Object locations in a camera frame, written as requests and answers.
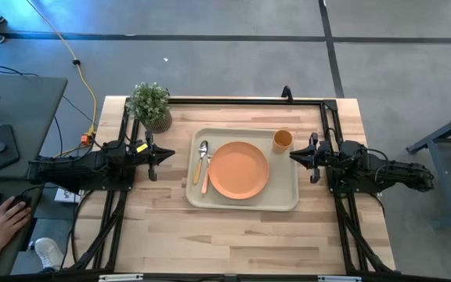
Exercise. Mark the small potted green plant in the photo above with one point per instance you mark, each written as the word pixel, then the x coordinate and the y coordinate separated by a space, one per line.
pixel 149 102

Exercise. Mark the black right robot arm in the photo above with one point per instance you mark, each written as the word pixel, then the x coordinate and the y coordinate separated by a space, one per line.
pixel 386 168

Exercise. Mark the orange cup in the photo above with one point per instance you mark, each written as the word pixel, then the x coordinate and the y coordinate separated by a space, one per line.
pixel 283 139

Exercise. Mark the white printed paper sheet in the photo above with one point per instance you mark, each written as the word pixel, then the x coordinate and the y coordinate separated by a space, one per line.
pixel 67 195

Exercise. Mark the person's plain white shoe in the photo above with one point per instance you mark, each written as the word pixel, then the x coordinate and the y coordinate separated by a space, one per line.
pixel 49 252

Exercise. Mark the blue-grey metal table frame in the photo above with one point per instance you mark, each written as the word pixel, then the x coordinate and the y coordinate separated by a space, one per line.
pixel 444 184

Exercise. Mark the beige plastic tray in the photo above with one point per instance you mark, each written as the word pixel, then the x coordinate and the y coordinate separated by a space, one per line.
pixel 280 188

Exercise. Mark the black camera mount clip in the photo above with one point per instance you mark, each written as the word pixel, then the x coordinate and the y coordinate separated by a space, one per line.
pixel 287 94

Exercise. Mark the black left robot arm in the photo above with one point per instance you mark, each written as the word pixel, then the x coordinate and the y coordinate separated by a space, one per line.
pixel 73 166

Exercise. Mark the grey desk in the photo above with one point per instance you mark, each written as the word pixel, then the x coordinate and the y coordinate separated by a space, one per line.
pixel 26 109

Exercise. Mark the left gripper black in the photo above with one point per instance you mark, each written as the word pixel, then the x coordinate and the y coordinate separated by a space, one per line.
pixel 147 154

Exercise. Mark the black computer mouse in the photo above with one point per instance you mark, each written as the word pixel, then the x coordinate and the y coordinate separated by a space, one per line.
pixel 22 199

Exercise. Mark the white metal bracket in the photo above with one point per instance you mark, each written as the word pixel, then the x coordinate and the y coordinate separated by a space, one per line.
pixel 339 278
pixel 120 277

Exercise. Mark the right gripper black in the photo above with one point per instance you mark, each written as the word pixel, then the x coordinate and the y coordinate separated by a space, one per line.
pixel 325 154

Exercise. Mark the black phone with round grip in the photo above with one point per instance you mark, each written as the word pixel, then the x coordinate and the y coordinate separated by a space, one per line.
pixel 6 154

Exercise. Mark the person's hand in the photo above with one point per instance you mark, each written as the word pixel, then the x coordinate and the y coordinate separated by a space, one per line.
pixel 2 227

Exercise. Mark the black aluminium table frame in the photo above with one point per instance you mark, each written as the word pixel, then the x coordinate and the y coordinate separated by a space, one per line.
pixel 249 102

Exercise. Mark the orange plate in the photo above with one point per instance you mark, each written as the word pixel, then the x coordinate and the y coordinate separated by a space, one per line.
pixel 238 170

